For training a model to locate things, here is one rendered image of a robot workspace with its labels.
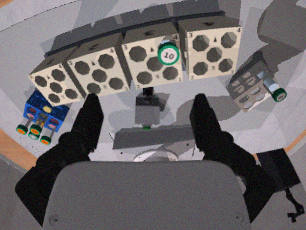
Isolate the beige bucket adapter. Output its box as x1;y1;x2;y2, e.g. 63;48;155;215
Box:
28;46;87;107
67;32;132;97
178;16;242;80
122;22;183;89

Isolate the white tube rack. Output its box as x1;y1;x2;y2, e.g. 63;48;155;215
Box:
226;60;279;113

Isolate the blue tube rack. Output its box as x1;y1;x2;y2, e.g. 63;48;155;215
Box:
23;90;70;133

